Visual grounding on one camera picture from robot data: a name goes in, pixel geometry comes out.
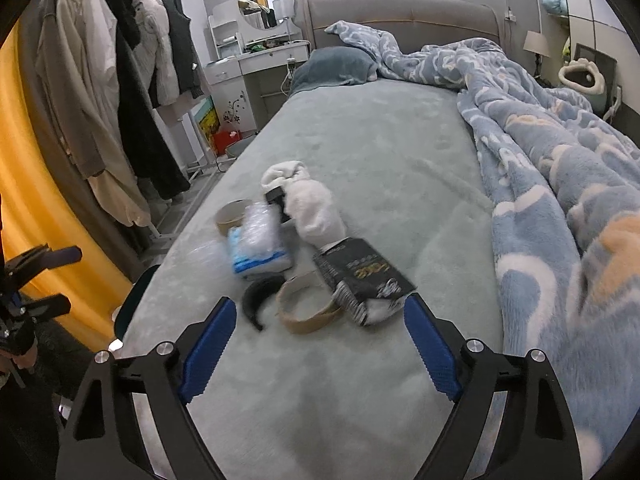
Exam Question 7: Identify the yellow picture book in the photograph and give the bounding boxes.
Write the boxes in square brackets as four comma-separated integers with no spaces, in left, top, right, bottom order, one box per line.
[193,96,220,146]

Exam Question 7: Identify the dark teal pillow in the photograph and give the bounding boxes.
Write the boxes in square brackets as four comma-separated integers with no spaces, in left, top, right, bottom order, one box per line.
[288,47,378,96]

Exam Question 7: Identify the thin cardboard tape ring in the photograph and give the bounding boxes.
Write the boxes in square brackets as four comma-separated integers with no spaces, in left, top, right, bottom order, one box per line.
[274,271,346,336]

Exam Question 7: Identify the round vanity mirror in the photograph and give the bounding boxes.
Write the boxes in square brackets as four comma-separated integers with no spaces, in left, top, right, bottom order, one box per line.
[236,0,296,32]

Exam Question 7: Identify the red storage box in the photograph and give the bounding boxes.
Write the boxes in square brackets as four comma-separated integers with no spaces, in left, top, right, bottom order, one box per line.
[213,130,242,156]

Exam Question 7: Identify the white cloud shaped ornament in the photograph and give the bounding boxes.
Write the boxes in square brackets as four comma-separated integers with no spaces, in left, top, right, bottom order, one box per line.
[558,58,608,115]

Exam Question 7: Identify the yellow curtain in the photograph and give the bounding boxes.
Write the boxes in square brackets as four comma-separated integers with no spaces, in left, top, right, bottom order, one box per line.
[0,29,132,351]

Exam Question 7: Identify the black curved clip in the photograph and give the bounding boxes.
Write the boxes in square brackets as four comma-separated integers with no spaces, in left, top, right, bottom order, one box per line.
[265,186,291,223]

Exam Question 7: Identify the white clothes rack frame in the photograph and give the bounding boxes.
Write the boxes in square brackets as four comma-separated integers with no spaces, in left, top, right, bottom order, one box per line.
[150,92,219,243]

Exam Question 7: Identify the white fluffy sock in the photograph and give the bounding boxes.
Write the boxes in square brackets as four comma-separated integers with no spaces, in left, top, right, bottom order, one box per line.
[260,160,311,193]
[284,179,347,249]

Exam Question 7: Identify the white wardrobe cabinet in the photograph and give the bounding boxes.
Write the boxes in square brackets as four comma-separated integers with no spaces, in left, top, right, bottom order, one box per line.
[537,0,639,113]

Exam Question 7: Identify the black plastic half ring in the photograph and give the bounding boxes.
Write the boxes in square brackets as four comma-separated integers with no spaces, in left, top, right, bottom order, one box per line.
[241,274,288,333]

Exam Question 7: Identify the thick cardboard tape core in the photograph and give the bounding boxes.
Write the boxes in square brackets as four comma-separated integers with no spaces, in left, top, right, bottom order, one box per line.
[214,200,253,237]

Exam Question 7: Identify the clear bubble wrap piece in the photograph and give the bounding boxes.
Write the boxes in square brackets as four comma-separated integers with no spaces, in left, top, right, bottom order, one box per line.
[241,202,284,256]

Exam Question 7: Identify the white hanging jacket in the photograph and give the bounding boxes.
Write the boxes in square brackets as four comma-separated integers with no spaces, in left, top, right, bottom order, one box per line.
[132,0,179,106]

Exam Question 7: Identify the grey padded headboard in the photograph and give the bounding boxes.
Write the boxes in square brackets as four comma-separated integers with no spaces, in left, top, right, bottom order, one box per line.
[297,0,504,53]

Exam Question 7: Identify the white vanity lamp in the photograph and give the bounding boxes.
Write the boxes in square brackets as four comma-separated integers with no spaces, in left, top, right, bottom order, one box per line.
[273,0,294,38]

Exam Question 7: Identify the blue cloud pattern blanket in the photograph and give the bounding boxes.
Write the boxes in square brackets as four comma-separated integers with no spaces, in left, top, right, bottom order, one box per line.
[329,21,639,479]

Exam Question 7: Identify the grey floor cushion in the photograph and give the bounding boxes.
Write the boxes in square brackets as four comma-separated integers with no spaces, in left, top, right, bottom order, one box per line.
[226,136,256,159]

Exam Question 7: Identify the white vanity desk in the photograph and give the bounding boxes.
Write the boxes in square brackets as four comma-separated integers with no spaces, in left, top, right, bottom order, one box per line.
[204,0,309,133]

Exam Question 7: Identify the person's left hand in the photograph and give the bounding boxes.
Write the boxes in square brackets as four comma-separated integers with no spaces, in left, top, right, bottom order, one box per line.
[0,344,38,374]

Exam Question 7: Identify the blue tissue pack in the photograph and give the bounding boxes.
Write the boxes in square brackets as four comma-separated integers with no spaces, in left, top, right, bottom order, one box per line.
[228,226,293,278]

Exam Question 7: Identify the light blue plush toy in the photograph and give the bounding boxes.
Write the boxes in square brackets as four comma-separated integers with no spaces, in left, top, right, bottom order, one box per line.
[540,0,568,16]

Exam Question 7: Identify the bedside table lamp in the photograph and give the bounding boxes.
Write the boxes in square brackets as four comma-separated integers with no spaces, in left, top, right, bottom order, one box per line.
[523,30,550,79]

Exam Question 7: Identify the dark grey hanging vest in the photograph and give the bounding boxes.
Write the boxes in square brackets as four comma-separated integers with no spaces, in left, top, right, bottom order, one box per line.
[162,0,204,99]

